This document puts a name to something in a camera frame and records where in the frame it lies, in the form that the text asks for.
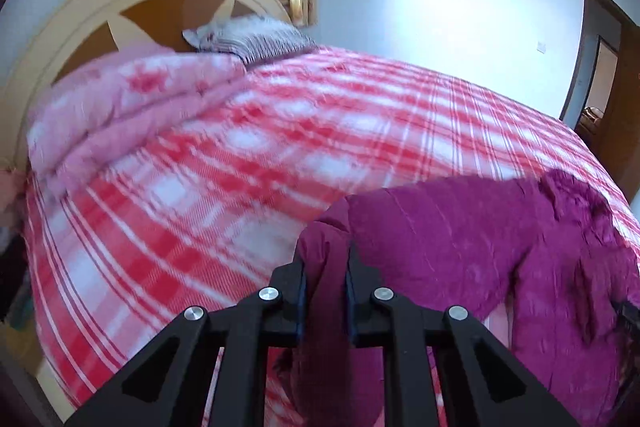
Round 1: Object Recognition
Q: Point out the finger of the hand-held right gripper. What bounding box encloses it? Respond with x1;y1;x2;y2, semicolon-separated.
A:
612;301;640;329

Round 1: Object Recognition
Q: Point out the brown wooden door frame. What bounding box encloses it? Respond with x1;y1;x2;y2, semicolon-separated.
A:
559;0;626;124

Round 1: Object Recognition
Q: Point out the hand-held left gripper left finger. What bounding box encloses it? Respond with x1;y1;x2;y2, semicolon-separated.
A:
65;256;307;427

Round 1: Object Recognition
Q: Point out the pink patterned quilt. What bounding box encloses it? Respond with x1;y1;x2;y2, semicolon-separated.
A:
25;44;251;198

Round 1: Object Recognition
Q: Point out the red plaid bed sheet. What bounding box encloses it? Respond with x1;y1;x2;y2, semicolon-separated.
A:
20;44;640;427

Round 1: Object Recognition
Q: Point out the brown wooden door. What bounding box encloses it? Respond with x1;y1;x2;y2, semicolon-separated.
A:
597;14;640;202

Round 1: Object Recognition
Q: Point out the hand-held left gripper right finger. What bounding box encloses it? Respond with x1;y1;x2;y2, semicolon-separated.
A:
346;246;582;427

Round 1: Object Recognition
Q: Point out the cream wooden headboard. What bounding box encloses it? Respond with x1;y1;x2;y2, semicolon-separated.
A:
0;0;294;172

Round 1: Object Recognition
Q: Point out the striped grey pillow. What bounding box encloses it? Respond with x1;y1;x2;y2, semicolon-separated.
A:
182;16;319;64

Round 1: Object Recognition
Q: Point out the magenta puffer jacket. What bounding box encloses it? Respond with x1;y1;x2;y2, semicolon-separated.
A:
272;169;640;427

